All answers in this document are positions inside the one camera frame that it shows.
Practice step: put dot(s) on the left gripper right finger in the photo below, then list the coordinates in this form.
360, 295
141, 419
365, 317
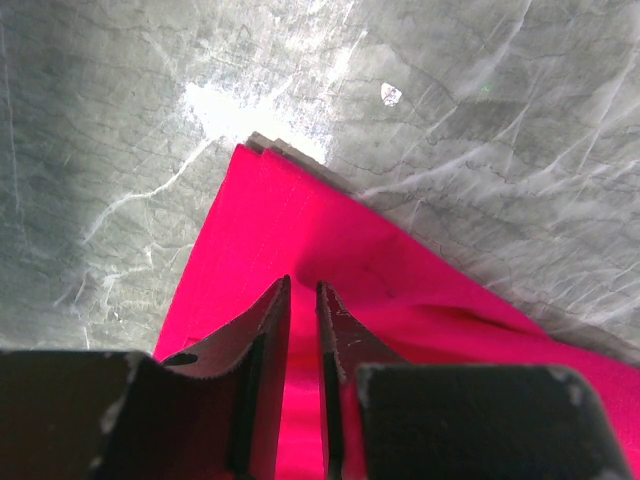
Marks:
345, 345

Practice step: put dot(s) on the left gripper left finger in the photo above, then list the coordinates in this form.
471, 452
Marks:
238, 373

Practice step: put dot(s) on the magenta t-shirt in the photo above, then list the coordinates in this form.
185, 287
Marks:
271, 219

